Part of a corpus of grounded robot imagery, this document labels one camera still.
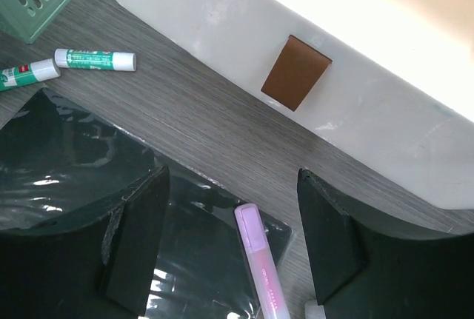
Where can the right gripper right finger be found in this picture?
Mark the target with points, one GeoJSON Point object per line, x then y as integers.
{"type": "Point", "coordinates": [368, 264]}

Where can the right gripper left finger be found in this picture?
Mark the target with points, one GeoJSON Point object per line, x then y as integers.
{"type": "Point", "coordinates": [94, 262]}

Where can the green glue stick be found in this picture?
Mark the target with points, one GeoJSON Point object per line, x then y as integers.
{"type": "Point", "coordinates": [95, 60]}
{"type": "Point", "coordinates": [27, 74]}

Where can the white drawer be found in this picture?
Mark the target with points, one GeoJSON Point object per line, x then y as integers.
{"type": "Point", "coordinates": [296, 74]}

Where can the black notebook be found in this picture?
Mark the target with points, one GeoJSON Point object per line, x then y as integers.
{"type": "Point", "coordinates": [57, 157]}

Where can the white drawer cabinet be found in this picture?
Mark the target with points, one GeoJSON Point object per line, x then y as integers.
{"type": "Point", "coordinates": [333, 56]}

